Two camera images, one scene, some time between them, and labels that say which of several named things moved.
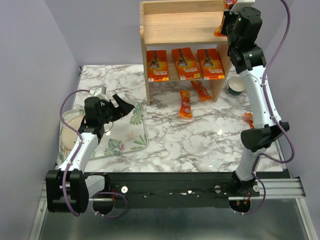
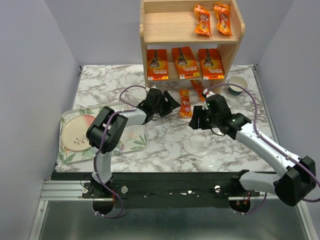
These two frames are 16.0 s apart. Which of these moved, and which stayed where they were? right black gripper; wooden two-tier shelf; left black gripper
Moved: right black gripper; left black gripper
Stayed: wooden two-tier shelf
